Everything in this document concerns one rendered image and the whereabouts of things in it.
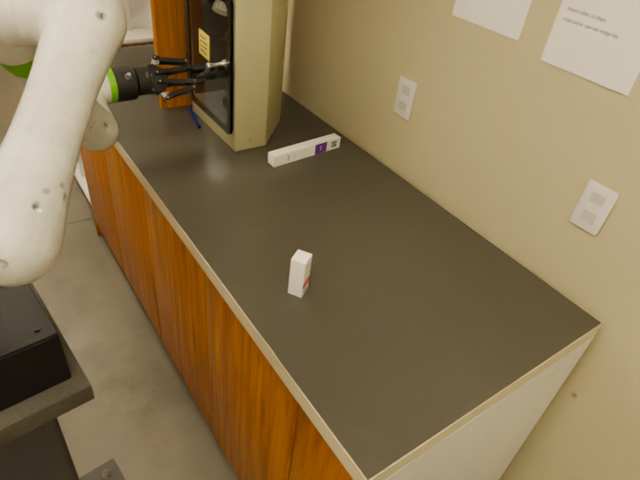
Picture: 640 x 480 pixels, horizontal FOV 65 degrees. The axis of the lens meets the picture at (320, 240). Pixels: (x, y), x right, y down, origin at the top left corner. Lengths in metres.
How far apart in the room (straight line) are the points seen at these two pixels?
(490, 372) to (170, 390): 1.37
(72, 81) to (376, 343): 0.72
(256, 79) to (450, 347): 0.94
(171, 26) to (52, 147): 1.06
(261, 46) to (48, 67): 0.77
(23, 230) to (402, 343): 0.71
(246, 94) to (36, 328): 0.92
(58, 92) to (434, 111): 1.00
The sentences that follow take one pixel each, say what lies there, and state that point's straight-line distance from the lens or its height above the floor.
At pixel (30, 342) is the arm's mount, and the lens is 0.94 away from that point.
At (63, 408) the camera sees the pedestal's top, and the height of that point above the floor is 0.92.
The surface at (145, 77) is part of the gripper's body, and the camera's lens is 1.50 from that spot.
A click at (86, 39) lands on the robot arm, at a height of 1.45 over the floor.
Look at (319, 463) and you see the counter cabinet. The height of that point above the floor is 0.74.
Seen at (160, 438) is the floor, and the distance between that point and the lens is 2.03.
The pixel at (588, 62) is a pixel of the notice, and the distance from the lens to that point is 1.25.
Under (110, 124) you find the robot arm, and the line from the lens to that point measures 1.38.
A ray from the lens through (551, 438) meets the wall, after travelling 1.66.
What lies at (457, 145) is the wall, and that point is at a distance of 1.48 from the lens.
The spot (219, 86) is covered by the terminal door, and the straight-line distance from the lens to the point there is 1.62.
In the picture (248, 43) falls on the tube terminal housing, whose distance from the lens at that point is 1.52.
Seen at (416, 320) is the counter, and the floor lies 0.94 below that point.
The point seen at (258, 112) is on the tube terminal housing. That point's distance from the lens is 1.62.
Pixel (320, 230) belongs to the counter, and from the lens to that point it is 1.32.
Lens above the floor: 1.73
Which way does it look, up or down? 38 degrees down
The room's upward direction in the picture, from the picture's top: 8 degrees clockwise
